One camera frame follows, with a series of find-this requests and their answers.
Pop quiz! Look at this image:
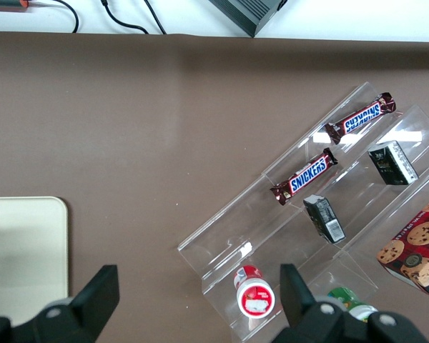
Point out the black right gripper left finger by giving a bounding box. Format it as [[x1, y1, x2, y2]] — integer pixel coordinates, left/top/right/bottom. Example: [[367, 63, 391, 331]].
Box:
[[0, 264, 121, 343]]

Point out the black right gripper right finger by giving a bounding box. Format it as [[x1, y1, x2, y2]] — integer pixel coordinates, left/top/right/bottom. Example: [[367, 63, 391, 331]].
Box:
[[271, 263, 428, 343]]

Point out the cream plastic tray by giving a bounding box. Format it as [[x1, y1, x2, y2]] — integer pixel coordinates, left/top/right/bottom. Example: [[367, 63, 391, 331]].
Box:
[[0, 196, 70, 324]]

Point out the red white yoghurt bottle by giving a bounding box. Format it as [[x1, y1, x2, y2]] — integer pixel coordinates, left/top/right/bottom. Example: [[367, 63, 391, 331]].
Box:
[[232, 264, 276, 319]]

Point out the green white yoghurt bottle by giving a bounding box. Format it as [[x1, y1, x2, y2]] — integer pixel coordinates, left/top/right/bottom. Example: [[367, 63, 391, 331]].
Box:
[[326, 287, 379, 322]]

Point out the clear acrylic stepped stand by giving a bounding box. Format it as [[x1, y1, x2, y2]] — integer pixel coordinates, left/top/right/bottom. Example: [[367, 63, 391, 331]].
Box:
[[177, 81, 429, 342]]

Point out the small black carton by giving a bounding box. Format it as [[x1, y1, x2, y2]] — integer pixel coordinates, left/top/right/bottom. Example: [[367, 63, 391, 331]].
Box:
[[367, 139, 420, 187], [302, 194, 346, 244]]

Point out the brown Snickers bar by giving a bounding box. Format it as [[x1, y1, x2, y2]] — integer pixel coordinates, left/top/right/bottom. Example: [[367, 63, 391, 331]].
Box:
[[270, 147, 340, 207], [323, 91, 398, 145]]

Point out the red cookie box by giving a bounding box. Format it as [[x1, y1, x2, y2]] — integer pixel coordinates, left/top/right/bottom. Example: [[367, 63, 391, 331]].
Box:
[[375, 189, 429, 298]]

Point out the dark grey ribbed box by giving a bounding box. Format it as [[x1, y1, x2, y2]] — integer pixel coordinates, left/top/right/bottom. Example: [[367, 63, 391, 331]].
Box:
[[208, 0, 291, 39]]

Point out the orange tipped tool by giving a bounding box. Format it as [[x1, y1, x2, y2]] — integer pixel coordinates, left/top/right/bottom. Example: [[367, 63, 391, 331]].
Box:
[[0, 0, 31, 10]]

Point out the black cable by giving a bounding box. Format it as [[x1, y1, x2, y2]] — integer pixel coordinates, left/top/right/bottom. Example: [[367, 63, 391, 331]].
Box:
[[99, 0, 150, 35], [142, 0, 168, 36], [27, 0, 81, 34]]

